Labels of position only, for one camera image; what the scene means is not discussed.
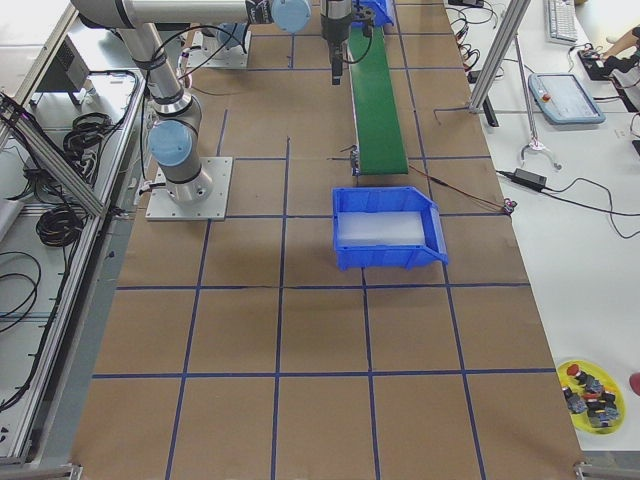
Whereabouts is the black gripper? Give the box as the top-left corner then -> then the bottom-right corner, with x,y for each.
320,0 -> 349,84

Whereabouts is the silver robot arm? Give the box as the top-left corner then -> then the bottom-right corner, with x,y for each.
201,23 -> 249,55
72,1 -> 312,206

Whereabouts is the yellow plate of buttons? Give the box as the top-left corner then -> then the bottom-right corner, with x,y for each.
556,359 -> 626,435

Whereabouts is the left blue plastic bin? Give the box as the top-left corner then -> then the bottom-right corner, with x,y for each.
359,0 -> 395,27

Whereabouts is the blue plastic bin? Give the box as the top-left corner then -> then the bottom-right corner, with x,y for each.
359,0 -> 395,27
332,186 -> 449,270

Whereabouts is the green conveyor belt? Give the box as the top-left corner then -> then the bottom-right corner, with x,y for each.
349,27 -> 408,175

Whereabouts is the right blue plastic bin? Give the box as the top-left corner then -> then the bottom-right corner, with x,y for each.
332,186 -> 449,270

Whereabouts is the white foam pad right bin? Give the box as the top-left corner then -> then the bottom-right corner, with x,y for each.
335,211 -> 426,246

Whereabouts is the grabber reaching tool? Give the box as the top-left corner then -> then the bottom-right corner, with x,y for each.
510,14 -> 561,171

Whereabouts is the white keyboard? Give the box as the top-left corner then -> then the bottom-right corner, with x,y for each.
543,0 -> 578,45

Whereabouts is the teach pendant tablet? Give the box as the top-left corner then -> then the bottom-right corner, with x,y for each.
527,73 -> 606,125

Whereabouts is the black power adapter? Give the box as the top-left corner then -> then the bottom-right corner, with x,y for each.
512,168 -> 547,192

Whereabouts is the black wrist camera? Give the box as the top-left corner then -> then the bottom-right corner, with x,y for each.
352,3 -> 375,38

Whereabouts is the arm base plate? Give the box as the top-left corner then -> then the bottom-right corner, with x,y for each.
186,31 -> 251,70
145,157 -> 233,221

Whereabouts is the aluminium frame post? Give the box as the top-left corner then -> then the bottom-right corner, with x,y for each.
468,0 -> 530,113

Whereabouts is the red black conveyor wire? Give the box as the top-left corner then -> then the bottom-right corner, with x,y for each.
407,166 -> 516,215

